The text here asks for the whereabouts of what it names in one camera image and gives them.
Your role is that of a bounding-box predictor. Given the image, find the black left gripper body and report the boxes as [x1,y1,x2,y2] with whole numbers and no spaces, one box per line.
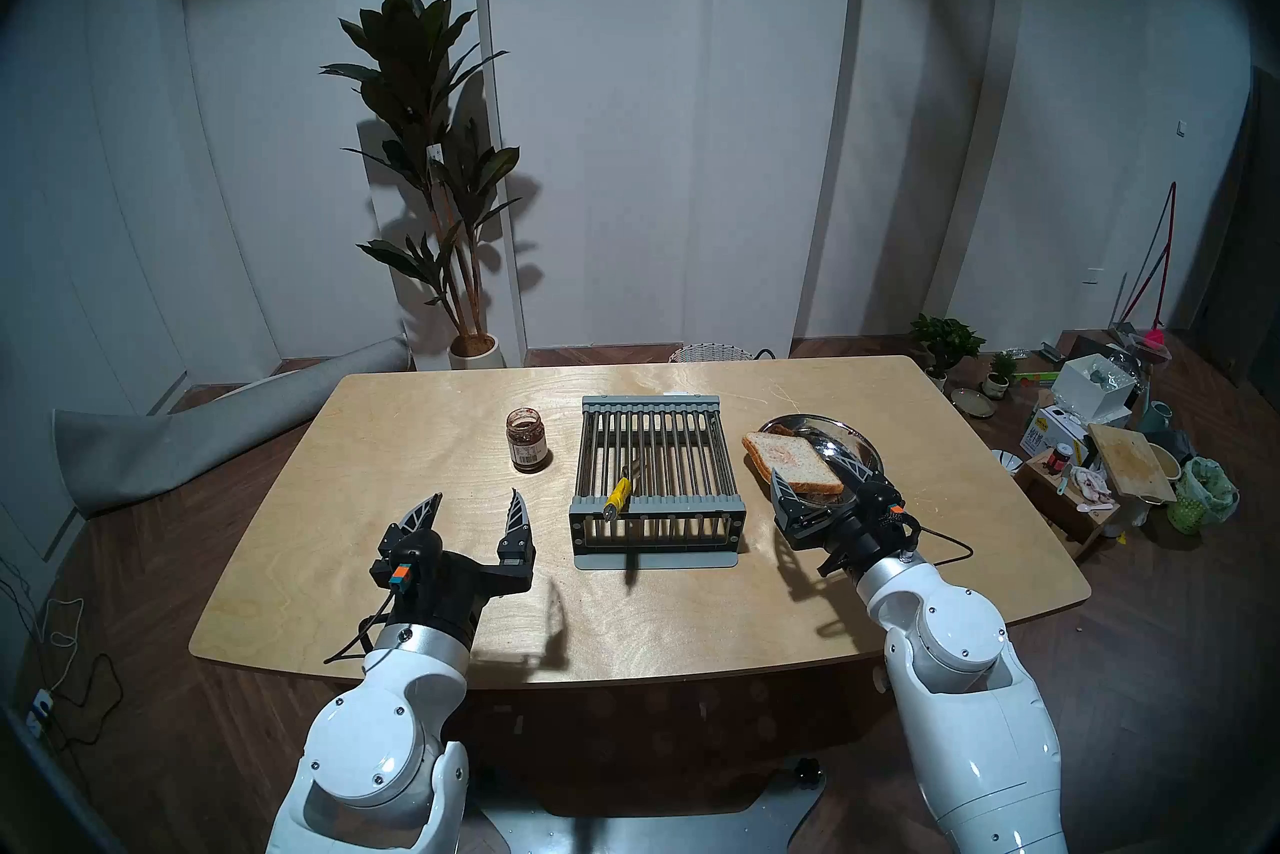
[385,532,536,650]

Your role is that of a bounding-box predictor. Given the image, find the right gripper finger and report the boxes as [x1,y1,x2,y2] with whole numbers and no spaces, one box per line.
[824,442,877,491]
[768,474,819,530]

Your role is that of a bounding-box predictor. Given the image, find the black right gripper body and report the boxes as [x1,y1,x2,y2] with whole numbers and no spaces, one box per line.
[793,482,879,577]

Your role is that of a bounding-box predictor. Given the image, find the shiny metal plate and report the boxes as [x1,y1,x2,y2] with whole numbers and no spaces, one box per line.
[745,414,883,505]

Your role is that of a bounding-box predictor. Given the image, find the yellow handled knife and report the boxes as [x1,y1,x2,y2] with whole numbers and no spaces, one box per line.
[602,460,646,523]

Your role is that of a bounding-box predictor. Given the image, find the slice of bread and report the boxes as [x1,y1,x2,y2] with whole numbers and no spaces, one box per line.
[742,430,846,495]

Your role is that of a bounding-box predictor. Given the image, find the glass jam jar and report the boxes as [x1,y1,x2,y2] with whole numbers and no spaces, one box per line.
[505,408,550,474]

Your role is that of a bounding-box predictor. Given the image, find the grey dish rack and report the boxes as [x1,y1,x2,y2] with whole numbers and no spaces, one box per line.
[568,395,749,571]

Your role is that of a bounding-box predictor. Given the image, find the bushy small potted plant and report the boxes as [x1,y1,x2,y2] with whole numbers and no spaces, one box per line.
[908,314,986,390]

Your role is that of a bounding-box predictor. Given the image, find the white and yellow carton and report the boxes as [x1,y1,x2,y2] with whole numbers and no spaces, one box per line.
[1020,407,1089,463]

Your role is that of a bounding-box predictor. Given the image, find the brown cardboard box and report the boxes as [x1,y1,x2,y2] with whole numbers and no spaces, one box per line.
[1013,452,1121,561]

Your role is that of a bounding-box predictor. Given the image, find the white open box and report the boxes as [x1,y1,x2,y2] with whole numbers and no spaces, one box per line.
[1050,354,1139,425]

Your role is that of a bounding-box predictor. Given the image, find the grey rolled mat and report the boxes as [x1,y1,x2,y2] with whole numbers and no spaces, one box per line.
[52,336,413,518]

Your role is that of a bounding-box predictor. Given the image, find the wooden cutting board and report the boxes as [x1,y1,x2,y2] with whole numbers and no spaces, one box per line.
[1087,423,1177,505]

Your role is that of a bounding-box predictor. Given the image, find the teal ceramic jug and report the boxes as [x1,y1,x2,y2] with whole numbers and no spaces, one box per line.
[1140,402,1196,463]

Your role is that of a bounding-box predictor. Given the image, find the green mesh bag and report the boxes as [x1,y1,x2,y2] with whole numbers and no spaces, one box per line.
[1166,457,1241,535]

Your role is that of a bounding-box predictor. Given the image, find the tall potted plant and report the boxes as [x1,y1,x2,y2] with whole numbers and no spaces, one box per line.
[320,0,523,370]

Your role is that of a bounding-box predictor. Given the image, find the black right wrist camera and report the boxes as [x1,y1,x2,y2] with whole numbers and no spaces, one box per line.
[868,487,921,555]

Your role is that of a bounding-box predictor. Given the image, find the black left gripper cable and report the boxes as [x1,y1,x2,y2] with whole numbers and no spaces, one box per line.
[323,604,398,665]

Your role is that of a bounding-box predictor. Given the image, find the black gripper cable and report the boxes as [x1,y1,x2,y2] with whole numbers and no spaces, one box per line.
[900,517,976,568]
[323,604,398,665]

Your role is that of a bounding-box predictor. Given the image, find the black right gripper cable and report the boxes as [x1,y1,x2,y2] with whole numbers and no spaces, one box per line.
[900,517,976,568]

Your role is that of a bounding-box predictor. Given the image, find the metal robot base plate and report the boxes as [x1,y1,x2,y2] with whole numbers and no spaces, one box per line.
[470,762,826,854]

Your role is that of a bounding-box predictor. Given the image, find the black floor cable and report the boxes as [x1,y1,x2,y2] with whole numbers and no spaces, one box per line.
[40,652,126,748]

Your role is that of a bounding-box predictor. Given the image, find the red handled broom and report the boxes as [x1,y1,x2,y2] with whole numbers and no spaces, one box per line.
[1112,182,1179,333]

